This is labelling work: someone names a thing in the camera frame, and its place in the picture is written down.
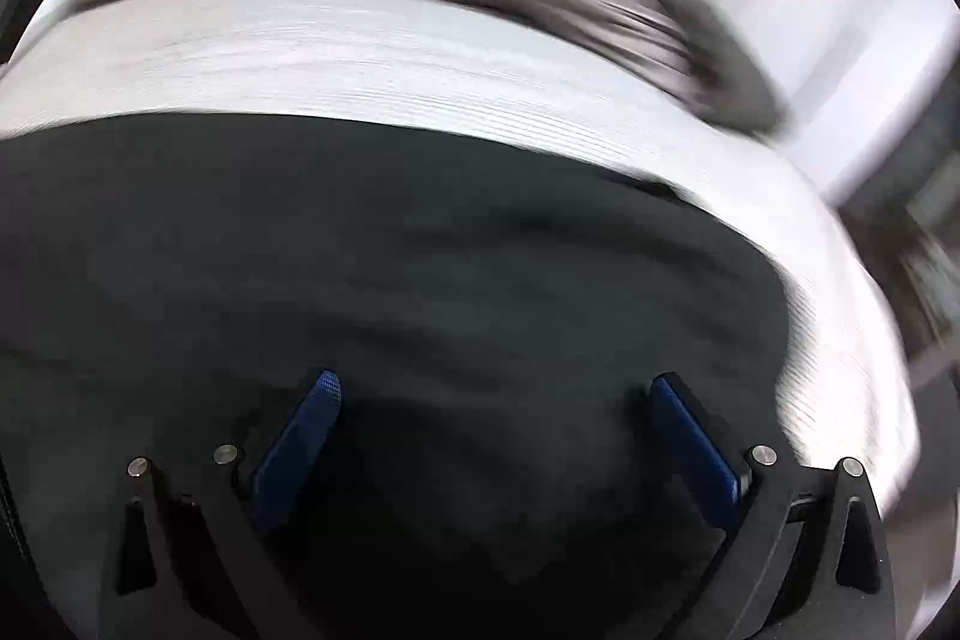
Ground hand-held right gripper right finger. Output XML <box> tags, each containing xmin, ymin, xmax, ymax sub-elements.
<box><xmin>649</xmin><ymin>372</ymin><xmax>897</xmax><ymax>640</ymax></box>

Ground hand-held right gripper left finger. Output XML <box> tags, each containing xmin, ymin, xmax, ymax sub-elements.
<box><xmin>112</xmin><ymin>370</ymin><xmax>346</xmax><ymax>640</ymax></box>

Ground black pants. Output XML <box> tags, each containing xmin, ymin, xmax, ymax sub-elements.
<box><xmin>0</xmin><ymin>111</ymin><xmax>796</xmax><ymax>640</ymax></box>

